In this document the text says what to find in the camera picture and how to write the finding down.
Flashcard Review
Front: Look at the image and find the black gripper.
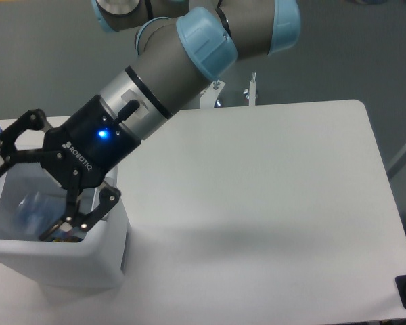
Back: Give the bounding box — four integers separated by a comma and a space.
0, 95, 141, 241

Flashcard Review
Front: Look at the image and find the crushed clear plastic bottle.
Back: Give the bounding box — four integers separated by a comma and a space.
12, 192, 65, 240

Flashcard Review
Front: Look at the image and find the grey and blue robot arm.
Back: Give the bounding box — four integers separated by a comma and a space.
0, 1, 301, 241

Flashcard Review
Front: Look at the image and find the white plastic trash can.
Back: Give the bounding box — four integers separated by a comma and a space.
0, 137, 132, 291

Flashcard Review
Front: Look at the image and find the blue and yellow snack packet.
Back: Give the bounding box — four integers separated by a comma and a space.
51, 230, 84, 243

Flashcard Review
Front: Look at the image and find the white right frame bracket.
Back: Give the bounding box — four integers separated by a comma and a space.
200, 80, 226, 109

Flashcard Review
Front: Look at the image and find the white upright clamp bracket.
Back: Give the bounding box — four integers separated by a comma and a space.
243, 72, 258, 106

